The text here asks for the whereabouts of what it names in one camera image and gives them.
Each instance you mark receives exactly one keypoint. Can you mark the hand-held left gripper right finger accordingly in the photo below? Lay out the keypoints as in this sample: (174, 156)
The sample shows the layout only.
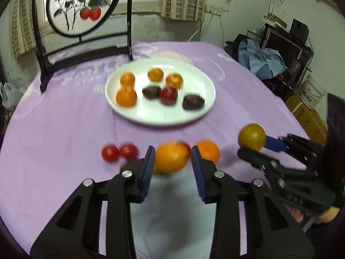
(197, 175)

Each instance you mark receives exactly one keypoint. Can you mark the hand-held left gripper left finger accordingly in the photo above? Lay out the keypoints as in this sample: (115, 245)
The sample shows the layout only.
(148, 172)

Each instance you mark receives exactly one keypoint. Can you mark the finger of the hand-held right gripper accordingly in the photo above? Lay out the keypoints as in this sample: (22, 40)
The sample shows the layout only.
(256, 158)
(275, 144)

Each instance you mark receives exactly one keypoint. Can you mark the green-orange tangerine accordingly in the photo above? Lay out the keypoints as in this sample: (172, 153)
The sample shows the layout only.
(252, 137)

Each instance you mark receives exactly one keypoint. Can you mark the yellow-orange oval fruit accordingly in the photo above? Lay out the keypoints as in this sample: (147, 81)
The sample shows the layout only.
(171, 157)
(155, 74)

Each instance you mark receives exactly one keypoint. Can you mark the white oval plate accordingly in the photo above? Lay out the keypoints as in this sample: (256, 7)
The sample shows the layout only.
(161, 116)

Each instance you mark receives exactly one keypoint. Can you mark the dark brown water chestnut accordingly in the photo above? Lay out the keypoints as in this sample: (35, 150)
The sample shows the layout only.
(151, 92)
(193, 102)

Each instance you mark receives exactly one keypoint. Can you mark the orange tangerine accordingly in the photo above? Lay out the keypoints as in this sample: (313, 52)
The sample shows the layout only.
(208, 151)
(126, 97)
(174, 81)

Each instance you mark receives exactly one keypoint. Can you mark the dark red plum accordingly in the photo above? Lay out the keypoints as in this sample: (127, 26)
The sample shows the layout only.
(168, 96)

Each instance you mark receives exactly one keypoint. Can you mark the small round orange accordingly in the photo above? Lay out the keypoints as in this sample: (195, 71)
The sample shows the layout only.
(127, 79)

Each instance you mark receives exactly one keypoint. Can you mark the person's right hand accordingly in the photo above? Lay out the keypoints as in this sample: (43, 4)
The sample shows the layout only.
(327, 215)

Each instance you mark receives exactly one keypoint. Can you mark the red cherry tomato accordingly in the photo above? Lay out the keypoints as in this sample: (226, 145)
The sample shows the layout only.
(128, 151)
(110, 153)

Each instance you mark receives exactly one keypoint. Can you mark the cardboard box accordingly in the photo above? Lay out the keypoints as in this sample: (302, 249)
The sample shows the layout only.
(308, 117)

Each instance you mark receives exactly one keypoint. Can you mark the white plastic bucket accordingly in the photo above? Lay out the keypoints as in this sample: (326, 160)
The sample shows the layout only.
(314, 91)

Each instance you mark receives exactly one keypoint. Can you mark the blue cloth pile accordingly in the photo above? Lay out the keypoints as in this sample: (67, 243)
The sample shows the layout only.
(261, 59)

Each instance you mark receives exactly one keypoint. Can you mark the purple tablecloth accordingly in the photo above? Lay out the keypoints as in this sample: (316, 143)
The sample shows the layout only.
(67, 129)

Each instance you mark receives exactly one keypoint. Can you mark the black monitor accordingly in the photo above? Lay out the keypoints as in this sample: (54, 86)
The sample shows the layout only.
(285, 48)

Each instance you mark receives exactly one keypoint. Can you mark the black hat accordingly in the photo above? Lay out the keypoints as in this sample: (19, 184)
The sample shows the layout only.
(235, 44)

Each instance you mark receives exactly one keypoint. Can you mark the black speaker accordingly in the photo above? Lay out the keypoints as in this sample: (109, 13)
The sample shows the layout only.
(299, 29)

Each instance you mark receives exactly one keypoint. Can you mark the white router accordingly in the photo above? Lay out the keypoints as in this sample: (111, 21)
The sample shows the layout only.
(275, 19)

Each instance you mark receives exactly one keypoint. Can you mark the white plastic bag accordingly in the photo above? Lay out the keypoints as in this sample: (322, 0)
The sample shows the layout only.
(9, 95)

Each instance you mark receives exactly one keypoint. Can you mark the beige checked curtain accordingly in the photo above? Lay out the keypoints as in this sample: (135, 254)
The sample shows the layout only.
(23, 32)
(183, 0)

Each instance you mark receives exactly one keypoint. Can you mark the round painted table screen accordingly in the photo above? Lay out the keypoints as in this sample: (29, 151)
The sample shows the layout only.
(75, 5)

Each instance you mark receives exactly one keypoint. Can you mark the white wall socket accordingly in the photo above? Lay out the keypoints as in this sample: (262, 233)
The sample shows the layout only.
(215, 9)

